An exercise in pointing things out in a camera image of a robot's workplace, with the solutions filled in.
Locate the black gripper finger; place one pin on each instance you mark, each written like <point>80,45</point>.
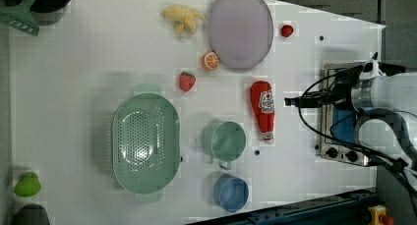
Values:
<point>296,102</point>

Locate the plush peeled banana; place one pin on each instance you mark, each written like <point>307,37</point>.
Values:
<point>183,17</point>

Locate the green oval strainer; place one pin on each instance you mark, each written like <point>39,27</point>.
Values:
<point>145,142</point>

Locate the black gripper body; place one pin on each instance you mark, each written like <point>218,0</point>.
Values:
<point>339,93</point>

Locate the lilac oval plate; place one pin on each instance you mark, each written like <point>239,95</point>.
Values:
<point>240,32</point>

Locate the black toaster oven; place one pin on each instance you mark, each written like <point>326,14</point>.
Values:
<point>346,133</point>

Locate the blue metal cup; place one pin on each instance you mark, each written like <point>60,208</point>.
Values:
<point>230,193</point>

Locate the green metal cup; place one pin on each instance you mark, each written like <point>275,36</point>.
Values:
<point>225,141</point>

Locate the plush orange slice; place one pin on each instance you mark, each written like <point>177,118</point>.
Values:
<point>210,61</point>

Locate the red plush ketchup bottle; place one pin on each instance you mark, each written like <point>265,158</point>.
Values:
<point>262,102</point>

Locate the green plush pear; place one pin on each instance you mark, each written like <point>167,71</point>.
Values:
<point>28,185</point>

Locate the small red plush strawberry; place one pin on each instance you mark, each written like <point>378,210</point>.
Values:
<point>286,30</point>

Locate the black cylindrical holder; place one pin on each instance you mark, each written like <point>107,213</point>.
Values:
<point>32,214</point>
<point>46,12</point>

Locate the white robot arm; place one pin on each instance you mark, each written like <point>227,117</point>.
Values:
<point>373,107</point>

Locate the green slotted spatula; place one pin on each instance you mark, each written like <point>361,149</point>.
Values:
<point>19,17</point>

